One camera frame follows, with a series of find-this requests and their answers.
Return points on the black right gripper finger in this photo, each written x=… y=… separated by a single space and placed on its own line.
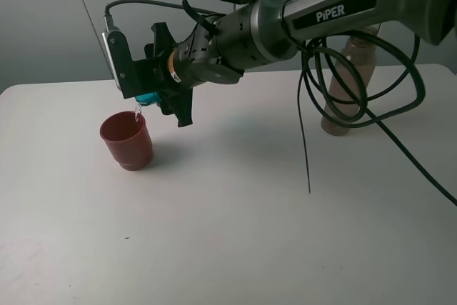
x=164 y=43

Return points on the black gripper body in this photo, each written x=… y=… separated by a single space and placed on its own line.
x=196 y=60

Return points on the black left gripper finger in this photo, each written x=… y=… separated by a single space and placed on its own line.
x=177 y=102

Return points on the red plastic cup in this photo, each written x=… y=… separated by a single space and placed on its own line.
x=127 y=137

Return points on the clear plastic water bottle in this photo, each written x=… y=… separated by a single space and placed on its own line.
x=362 y=54

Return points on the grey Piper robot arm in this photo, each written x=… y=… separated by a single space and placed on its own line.
x=261 y=32

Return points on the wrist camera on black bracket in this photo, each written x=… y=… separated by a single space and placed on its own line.
x=133 y=77

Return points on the teal transparent cup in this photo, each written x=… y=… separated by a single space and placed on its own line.
x=148 y=99

